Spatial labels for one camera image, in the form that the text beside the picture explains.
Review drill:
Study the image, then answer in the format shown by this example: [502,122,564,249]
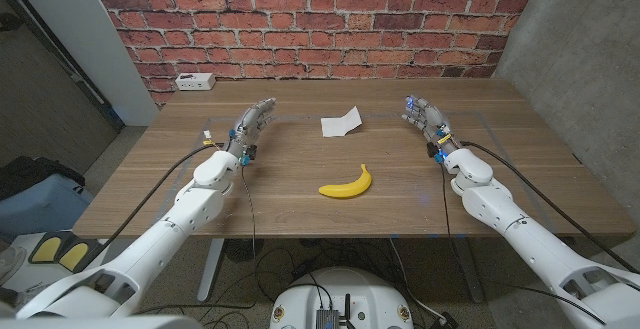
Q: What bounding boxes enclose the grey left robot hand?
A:
[225,97,278,166]

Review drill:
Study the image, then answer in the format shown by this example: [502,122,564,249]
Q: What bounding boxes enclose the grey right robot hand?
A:
[401,94,461,164]

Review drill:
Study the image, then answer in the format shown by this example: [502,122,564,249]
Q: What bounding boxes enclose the white paper shipping label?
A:
[320,105,364,139]

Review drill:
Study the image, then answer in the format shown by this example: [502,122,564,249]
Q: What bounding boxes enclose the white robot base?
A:
[269,266,415,329]

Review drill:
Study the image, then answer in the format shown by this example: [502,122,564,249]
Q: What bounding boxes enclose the yellow toy banana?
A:
[318,163,374,200]

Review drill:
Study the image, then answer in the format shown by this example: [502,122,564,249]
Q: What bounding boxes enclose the white power strip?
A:
[174,72,217,92]

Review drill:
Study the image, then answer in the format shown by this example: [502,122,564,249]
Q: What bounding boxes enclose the red brick print backdrop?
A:
[82,0,546,108]

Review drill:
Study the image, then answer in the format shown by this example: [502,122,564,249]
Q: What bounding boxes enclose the black round floor disc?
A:
[223,238,265,264]

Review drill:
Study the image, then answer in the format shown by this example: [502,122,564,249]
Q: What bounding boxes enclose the white table leg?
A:
[197,238,226,304]

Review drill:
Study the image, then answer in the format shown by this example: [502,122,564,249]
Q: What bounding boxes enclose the grey table leg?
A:
[452,237,485,304]

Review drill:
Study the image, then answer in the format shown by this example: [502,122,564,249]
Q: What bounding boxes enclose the small grey electronics box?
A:
[315,308,340,329]

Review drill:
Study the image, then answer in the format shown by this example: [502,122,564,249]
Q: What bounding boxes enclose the yellow foot pedal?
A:
[30,236,64,264]
[58,242,90,273]

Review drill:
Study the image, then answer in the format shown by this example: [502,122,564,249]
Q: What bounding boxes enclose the blue storage bin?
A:
[0,173,95,235]

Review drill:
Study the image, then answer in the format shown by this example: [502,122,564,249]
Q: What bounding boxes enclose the black bag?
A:
[0,155,86,201]

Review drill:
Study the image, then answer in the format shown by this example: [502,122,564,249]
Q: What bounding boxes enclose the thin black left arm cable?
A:
[241,163,257,263]

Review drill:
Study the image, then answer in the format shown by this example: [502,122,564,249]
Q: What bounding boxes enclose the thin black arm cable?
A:
[241,163,257,263]
[438,162,469,280]

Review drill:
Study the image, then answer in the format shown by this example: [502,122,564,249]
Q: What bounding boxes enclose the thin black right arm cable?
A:
[438,162,469,280]

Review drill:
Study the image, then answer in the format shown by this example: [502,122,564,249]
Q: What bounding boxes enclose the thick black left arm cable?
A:
[74,141,226,274]

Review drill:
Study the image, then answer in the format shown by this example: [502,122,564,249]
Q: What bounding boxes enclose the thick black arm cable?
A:
[74,141,226,274]
[459,140,640,274]

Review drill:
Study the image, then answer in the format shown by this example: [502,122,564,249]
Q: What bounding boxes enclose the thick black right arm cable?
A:
[459,140,640,274]

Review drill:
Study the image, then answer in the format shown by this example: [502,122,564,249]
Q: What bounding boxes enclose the white floor cable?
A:
[389,238,447,324]

